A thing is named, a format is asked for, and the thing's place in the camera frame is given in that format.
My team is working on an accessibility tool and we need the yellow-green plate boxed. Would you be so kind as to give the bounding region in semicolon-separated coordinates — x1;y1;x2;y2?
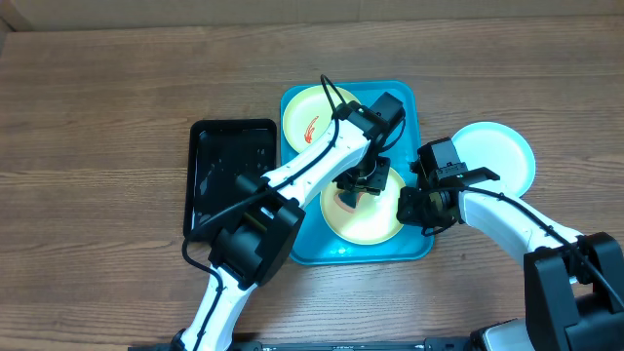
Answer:
281;85;332;153
320;169;406;245

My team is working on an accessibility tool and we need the light blue plate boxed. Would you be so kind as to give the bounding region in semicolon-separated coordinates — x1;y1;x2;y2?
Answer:
451;122;536;197

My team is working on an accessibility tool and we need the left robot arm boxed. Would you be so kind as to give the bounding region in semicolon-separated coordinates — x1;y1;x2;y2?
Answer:
170;100;405;350

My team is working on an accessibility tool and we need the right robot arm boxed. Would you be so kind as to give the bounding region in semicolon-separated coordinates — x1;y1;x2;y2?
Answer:
397;166;623;351

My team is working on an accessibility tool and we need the teal plastic serving tray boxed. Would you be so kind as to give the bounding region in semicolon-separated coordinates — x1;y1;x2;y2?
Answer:
291;81;434;265

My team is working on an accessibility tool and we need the black rectangular tray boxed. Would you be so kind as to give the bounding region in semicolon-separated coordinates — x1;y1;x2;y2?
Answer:
182;119;277;236

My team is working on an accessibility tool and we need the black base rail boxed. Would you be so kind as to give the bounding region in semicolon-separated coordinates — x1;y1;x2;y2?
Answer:
127;334;488;351

